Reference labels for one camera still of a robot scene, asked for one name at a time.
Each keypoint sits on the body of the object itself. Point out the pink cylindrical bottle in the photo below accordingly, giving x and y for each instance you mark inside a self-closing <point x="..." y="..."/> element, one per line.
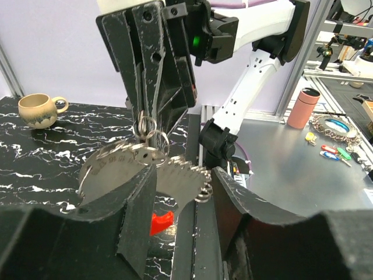
<point x="303" y="107"/>

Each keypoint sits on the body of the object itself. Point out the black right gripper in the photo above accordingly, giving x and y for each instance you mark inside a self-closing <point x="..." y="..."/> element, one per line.
<point x="148" y="44"/>

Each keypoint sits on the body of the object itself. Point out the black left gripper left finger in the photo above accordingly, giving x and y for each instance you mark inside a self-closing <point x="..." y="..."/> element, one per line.
<point x="107" y="238"/>

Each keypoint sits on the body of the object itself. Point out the coloured key tags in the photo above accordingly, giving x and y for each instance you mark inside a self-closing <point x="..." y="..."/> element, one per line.
<point x="352" y="152"/>

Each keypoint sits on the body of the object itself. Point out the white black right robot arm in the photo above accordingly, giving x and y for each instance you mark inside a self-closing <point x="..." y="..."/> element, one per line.
<point x="274" y="29"/>

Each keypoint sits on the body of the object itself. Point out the spare keyring organizer blue handle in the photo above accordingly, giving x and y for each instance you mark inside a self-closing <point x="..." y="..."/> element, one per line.
<point x="335" y="128"/>

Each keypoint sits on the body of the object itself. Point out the beige ceramic cup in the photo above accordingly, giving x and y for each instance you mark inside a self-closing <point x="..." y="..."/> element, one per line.
<point x="40" y="111"/>

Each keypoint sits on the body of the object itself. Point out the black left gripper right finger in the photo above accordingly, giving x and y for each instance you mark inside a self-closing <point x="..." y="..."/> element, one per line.
<point x="259" y="240"/>

